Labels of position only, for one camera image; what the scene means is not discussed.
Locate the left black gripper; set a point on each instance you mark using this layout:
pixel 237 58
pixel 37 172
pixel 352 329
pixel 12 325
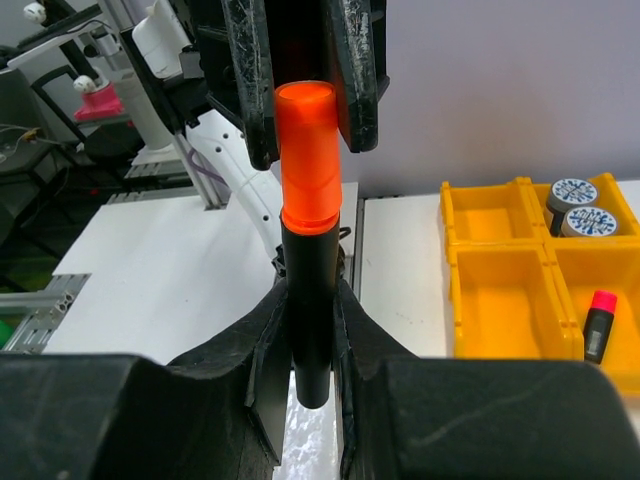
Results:
pixel 233 43

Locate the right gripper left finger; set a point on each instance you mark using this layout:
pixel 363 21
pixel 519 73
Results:
pixel 216 411

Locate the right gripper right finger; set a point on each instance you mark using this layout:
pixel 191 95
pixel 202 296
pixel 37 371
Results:
pixel 405 417

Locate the orange highlighter cap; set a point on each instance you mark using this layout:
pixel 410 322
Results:
pixel 307 126

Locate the orange black highlighter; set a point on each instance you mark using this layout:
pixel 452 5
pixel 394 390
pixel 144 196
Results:
pixel 311 263

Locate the pink black highlighter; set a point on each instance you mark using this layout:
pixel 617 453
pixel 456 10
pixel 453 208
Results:
pixel 598 325

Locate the grey-blue round tin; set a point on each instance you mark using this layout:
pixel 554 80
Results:
pixel 565 194

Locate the blue round tin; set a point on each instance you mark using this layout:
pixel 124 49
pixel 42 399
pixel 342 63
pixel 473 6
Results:
pixel 589 222

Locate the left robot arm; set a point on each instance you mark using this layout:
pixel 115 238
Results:
pixel 165 55

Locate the silver foil covered plate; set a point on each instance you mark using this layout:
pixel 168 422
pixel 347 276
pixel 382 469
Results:
pixel 310 448

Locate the orange plastic sorting tray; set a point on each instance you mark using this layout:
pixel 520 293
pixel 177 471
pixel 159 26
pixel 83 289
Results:
pixel 516 292

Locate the aluminium frame rail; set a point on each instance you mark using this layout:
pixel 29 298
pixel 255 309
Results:
pixel 40 312

